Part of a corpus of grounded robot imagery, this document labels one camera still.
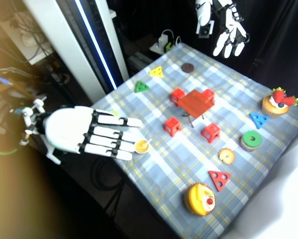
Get blue plaid tablecloth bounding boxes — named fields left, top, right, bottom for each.
left=91, top=42, right=298, bottom=239

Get white shelf with cables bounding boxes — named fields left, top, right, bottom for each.
left=0, top=0, right=55, bottom=66

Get white power strip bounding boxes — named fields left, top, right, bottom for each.
left=150, top=29, right=182, bottom=54

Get green triangle block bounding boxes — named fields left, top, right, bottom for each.
left=134, top=81, right=150, bottom=94

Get red triangle block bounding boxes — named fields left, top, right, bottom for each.
left=208, top=170, right=232, bottom=193

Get red toy stool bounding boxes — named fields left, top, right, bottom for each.
left=164, top=117, right=183, bottom=137
left=201, top=89, right=216, bottom=105
left=201, top=122, right=221, bottom=144
left=170, top=88, right=186, bottom=108

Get blue triangle block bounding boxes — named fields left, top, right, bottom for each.
left=249, top=112, right=271, bottom=130

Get black floor cable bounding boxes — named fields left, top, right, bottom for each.
left=90, top=158, right=126, bottom=193

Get small orange cup toy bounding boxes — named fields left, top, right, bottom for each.
left=135, top=138, right=153, bottom=155

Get stack of coloured rings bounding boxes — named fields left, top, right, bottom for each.
left=239, top=130, right=263, bottom=152

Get yellow fruit toy cupcake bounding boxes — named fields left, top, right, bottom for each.
left=184, top=183, right=216, bottom=217

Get strawberry toy cupcake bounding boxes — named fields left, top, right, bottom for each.
left=261, top=87, right=298, bottom=119

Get white pillar with blue light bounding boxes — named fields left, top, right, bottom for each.
left=23, top=0, right=130, bottom=104

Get round golden toy biscuit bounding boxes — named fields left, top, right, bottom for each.
left=218, top=147, right=236, bottom=165

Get green cable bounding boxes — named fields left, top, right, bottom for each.
left=0, top=145, right=19, bottom=156

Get red toy table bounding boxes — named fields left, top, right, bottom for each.
left=177, top=89, right=215, bottom=128

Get yellow triangle block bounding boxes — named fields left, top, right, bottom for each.
left=148, top=66, right=165, bottom=79

